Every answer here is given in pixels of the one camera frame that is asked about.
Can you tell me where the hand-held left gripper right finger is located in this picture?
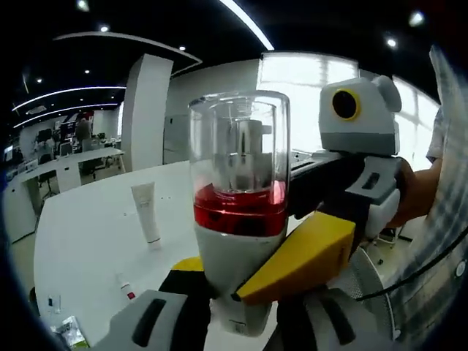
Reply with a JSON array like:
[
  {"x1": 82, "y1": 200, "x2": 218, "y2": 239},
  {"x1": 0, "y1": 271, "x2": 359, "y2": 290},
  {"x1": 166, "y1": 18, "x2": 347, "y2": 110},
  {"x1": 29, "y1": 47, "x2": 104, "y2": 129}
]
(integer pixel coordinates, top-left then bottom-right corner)
[{"x1": 276, "y1": 287, "x2": 404, "y2": 351}]

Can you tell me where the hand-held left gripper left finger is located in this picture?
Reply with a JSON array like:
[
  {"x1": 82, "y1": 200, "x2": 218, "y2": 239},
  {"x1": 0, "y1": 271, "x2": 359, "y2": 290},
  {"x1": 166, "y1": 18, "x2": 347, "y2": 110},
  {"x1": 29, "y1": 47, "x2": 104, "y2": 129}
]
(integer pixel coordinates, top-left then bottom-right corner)
[{"x1": 91, "y1": 255, "x2": 214, "y2": 351}]

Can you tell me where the long clear skincare bottle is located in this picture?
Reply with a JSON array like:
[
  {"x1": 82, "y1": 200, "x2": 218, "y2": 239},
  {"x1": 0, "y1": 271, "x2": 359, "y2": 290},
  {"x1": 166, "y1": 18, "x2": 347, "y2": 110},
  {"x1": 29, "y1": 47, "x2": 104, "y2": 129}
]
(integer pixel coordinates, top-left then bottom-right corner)
[{"x1": 115, "y1": 271, "x2": 139, "y2": 303}]

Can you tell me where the red clear skincare bottle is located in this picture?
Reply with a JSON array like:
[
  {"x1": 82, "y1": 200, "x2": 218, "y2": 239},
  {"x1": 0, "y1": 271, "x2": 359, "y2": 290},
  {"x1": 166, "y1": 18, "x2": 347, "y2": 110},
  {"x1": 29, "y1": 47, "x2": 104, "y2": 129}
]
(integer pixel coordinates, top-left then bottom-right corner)
[{"x1": 187, "y1": 90, "x2": 293, "y2": 338}]

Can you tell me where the white skincare tube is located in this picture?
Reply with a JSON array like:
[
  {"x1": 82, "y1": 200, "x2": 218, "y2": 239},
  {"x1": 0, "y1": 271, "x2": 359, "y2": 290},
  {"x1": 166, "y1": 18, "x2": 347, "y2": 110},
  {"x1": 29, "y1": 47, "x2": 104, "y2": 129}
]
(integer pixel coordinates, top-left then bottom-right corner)
[{"x1": 130, "y1": 181, "x2": 163, "y2": 252}]

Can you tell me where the person's right hand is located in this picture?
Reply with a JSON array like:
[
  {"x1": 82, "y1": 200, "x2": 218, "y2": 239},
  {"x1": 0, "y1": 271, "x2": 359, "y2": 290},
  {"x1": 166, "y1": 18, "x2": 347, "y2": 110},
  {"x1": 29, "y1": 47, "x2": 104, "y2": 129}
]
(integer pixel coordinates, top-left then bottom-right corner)
[{"x1": 386, "y1": 156, "x2": 422, "y2": 229}]

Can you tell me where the grey mesh chair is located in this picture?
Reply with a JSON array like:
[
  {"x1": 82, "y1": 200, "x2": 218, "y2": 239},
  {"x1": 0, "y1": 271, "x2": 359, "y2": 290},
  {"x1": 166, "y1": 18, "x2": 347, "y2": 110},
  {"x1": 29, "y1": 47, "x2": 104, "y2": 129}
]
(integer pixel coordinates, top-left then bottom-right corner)
[{"x1": 328, "y1": 248, "x2": 398, "y2": 347}]

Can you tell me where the bright window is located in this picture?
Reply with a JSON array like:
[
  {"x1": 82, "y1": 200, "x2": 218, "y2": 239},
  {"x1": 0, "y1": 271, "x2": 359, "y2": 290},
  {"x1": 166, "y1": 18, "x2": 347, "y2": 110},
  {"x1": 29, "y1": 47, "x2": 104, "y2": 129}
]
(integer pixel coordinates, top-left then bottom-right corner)
[{"x1": 257, "y1": 52, "x2": 442, "y2": 176}]

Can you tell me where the green printed packet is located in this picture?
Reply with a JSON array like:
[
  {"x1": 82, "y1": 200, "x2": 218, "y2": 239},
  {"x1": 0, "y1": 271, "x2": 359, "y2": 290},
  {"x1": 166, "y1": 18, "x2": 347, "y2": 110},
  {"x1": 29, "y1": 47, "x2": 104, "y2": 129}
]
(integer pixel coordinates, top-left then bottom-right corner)
[{"x1": 50, "y1": 315, "x2": 91, "y2": 349}]

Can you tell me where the person in plaid shirt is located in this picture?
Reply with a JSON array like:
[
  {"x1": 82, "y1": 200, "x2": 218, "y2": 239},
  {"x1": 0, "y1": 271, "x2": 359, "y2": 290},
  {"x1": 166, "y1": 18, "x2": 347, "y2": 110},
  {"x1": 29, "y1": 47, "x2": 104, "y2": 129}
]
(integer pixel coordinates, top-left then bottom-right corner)
[{"x1": 380, "y1": 43, "x2": 468, "y2": 351}]

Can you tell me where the long ceiling light strip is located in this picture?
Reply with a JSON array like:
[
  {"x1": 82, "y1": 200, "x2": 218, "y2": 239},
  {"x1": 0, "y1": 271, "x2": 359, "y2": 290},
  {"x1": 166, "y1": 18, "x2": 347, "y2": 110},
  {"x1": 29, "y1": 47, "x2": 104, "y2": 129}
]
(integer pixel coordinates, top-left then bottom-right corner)
[{"x1": 218, "y1": 0, "x2": 276, "y2": 51}]

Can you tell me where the long white office counter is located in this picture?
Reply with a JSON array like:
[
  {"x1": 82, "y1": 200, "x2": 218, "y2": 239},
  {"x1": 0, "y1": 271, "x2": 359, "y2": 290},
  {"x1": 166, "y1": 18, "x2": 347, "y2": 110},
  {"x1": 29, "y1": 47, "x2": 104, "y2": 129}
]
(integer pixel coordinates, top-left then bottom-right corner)
[{"x1": 5, "y1": 147, "x2": 126, "y2": 244}]

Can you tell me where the black cable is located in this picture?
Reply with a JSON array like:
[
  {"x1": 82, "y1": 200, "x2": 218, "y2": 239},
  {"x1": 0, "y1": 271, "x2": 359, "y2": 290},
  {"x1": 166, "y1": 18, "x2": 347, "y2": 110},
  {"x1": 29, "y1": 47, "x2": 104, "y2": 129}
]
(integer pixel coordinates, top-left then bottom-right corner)
[{"x1": 356, "y1": 233, "x2": 468, "y2": 303}]

